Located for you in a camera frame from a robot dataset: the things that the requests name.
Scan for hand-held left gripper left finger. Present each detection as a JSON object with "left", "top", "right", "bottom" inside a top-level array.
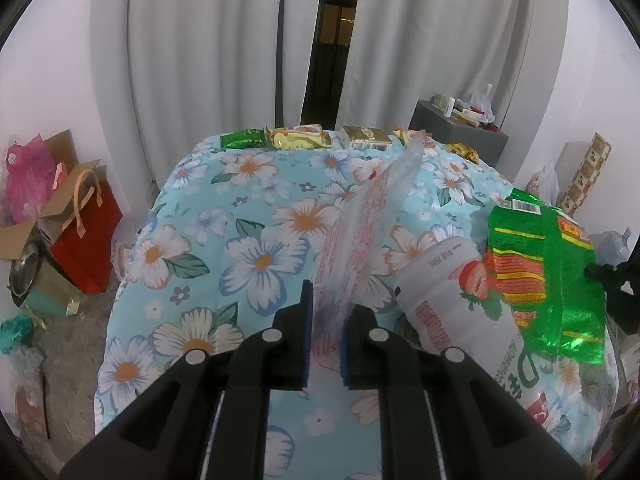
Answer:
[{"left": 59, "top": 279, "right": 315, "bottom": 480}]

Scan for yellow snack packet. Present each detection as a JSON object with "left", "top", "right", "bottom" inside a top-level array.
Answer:
[
  {"left": 267, "top": 124, "right": 332, "bottom": 151},
  {"left": 392, "top": 127, "right": 432, "bottom": 144}
]

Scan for white strawberry snack bag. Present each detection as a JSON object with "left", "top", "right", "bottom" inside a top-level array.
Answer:
[{"left": 395, "top": 237, "right": 562, "bottom": 432}]

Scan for clear wrapper red print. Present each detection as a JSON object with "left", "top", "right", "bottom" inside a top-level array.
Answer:
[{"left": 307, "top": 131, "right": 434, "bottom": 377}]

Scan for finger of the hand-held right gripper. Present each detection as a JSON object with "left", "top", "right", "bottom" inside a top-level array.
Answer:
[
  {"left": 584, "top": 260, "right": 640, "bottom": 285},
  {"left": 603, "top": 284, "right": 640, "bottom": 335}
]

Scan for red gift bag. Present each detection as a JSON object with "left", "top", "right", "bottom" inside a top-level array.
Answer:
[{"left": 49, "top": 159, "right": 124, "bottom": 296}]

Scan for small green snack packet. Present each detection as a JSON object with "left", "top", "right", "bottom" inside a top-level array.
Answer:
[{"left": 220, "top": 128, "right": 269, "bottom": 150}]

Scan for floral blue blanket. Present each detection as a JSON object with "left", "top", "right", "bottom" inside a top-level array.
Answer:
[{"left": 94, "top": 129, "right": 622, "bottom": 480}]

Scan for white curtain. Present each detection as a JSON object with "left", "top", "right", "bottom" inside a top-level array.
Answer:
[
  {"left": 339, "top": 0, "right": 569, "bottom": 173},
  {"left": 90, "top": 0, "right": 327, "bottom": 187}
]

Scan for green snack packet orange stripes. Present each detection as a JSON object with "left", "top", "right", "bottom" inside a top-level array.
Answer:
[{"left": 486, "top": 187, "right": 608, "bottom": 366}]

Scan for white plastic bag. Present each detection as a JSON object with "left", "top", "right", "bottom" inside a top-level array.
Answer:
[{"left": 524, "top": 162, "right": 562, "bottom": 207}]

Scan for teal crumpled paper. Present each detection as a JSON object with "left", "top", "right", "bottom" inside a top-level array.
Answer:
[{"left": 0, "top": 316, "right": 39, "bottom": 367}]

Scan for crumpled gold snack packet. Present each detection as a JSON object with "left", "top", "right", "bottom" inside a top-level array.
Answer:
[{"left": 444, "top": 142, "right": 479, "bottom": 164}]

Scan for grey cabinet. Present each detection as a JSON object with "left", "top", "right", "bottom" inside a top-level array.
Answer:
[{"left": 408, "top": 99, "right": 509, "bottom": 179}]

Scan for cardboard box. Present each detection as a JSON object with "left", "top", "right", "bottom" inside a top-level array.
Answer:
[{"left": 0, "top": 129, "right": 77, "bottom": 262}]

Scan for window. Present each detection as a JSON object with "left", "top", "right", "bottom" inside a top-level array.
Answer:
[{"left": 300, "top": 0, "right": 367, "bottom": 127}]

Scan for clear plastic bag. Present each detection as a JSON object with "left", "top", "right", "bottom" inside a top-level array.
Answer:
[{"left": 459, "top": 82, "right": 497, "bottom": 122}]

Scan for metal bowl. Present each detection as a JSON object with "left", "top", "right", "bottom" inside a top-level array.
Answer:
[{"left": 7, "top": 241, "right": 44, "bottom": 307}]

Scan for pink tissue paper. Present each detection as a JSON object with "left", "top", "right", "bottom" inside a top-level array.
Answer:
[{"left": 5, "top": 133, "right": 59, "bottom": 224}]

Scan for gold teal gift bag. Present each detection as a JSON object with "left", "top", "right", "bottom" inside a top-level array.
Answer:
[{"left": 19, "top": 264, "right": 84, "bottom": 318}]

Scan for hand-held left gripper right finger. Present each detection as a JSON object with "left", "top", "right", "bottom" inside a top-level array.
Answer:
[{"left": 339, "top": 305, "right": 587, "bottom": 480}]

